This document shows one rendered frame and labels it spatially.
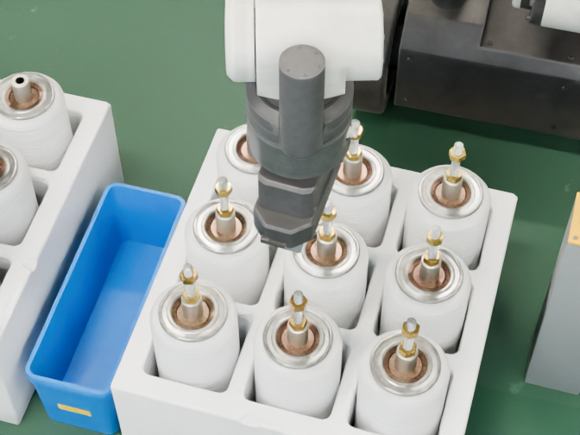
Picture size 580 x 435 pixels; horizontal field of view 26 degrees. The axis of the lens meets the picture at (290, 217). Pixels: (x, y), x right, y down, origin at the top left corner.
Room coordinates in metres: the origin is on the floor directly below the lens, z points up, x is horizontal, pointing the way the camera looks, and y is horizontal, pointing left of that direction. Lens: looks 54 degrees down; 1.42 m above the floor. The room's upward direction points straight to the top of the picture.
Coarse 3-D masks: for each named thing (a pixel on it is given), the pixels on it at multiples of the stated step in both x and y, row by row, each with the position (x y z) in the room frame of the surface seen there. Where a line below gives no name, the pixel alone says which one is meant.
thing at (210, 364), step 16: (160, 336) 0.69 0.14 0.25; (224, 336) 0.69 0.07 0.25; (160, 352) 0.69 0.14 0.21; (176, 352) 0.67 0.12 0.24; (192, 352) 0.67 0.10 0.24; (208, 352) 0.67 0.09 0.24; (224, 352) 0.68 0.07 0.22; (160, 368) 0.69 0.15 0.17; (176, 368) 0.67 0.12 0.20; (192, 368) 0.67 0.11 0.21; (208, 368) 0.67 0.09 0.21; (224, 368) 0.68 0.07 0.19; (192, 384) 0.67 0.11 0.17; (208, 384) 0.67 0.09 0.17; (224, 384) 0.68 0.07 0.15
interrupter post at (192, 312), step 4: (200, 296) 0.72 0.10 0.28; (200, 300) 0.71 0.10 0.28; (184, 304) 0.71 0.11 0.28; (188, 304) 0.71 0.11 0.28; (196, 304) 0.71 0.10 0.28; (200, 304) 0.71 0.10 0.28; (184, 308) 0.71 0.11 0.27; (188, 308) 0.71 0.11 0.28; (192, 308) 0.71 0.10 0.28; (196, 308) 0.71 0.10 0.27; (200, 308) 0.71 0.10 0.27; (184, 312) 0.71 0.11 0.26; (188, 312) 0.71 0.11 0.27; (192, 312) 0.71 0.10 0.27; (196, 312) 0.71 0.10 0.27; (200, 312) 0.71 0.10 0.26; (184, 316) 0.71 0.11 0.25; (188, 316) 0.71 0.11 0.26; (192, 316) 0.71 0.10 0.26; (196, 316) 0.71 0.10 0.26; (200, 316) 0.71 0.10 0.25; (192, 320) 0.71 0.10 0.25
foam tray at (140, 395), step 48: (192, 192) 0.93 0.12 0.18; (384, 240) 0.86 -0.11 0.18; (480, 288) 0.79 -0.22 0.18; (144, 336) 0.73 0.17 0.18; (240, 336) 0.76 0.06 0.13; (480, 336) 0.73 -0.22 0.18; (144, 384) 0.67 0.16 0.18; (240, 384) 0.67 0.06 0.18; (144, 432) 0.66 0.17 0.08; (192, 432) 0.64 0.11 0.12; (240, 432) 0.62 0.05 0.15; (288, 432) 0.61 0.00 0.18; (336, 432) 0.61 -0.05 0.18
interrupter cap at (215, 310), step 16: (176, 288) 0.74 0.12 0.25; (208, 288) 0.75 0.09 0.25; (160, 304) 0.72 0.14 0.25; (176, 304) 0.73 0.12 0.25; (208, 304) 0.73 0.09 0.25; (224, 304) 0.72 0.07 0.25; (160, 320) 0.70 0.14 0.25; (176, 320) 0.71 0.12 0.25; (208, 320) 0.71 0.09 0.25; (224, 320) 0.70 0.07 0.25; (176, 336) 0.68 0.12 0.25; (192, 336) 0.69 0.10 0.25; (208, 336) 0.68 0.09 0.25
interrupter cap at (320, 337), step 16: (272, 320) 0.70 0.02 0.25; (320, 320) 0.70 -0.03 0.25; (272, 336) 0.69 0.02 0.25; (320, 336) 0.69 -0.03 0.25; (272, 352) 0.67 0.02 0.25; (288, 352) 0.67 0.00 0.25; (304, 352) 0.67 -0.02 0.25; (320, 352) 0.67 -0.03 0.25; (288, 368) 0.65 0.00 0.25; (304, 368) 0.65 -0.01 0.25
